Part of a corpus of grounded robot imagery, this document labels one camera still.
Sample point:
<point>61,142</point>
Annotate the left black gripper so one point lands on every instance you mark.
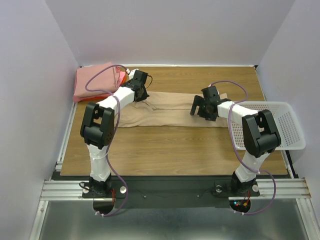
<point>144,96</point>

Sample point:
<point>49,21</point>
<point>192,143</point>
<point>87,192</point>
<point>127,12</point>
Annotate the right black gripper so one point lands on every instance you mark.
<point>200,107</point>

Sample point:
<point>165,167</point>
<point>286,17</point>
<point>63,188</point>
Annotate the beige t shirt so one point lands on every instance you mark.
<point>165,109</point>

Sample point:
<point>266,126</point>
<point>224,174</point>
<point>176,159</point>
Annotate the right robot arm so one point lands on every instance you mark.
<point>260,133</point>

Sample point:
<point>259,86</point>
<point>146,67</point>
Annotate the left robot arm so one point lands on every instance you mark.
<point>98,130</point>

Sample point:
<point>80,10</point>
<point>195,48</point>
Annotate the folded light pink t shirt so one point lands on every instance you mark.
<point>122,78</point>

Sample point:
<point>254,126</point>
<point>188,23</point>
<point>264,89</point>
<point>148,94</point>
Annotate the white plastic basket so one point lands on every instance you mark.
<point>291,134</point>

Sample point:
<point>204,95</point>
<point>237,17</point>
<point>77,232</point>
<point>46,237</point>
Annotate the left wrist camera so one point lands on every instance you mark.
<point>131,73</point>

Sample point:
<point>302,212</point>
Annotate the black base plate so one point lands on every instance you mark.
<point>166,192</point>

